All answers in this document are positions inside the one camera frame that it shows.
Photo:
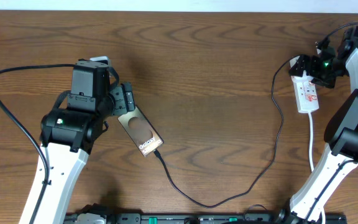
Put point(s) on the Galaxy smartphone with reflective screen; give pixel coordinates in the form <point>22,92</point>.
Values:
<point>140,130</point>

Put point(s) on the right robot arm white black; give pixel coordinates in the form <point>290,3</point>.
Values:
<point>340,155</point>

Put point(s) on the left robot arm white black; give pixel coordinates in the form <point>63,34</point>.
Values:
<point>68,133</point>

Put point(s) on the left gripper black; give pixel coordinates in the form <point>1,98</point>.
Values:
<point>125,98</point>

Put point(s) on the white power strip red switches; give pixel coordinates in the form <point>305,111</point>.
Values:
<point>305,93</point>

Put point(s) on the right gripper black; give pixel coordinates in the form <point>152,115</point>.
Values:
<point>311,61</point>

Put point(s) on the black base rail with green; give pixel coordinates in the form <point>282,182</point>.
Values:
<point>135,218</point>

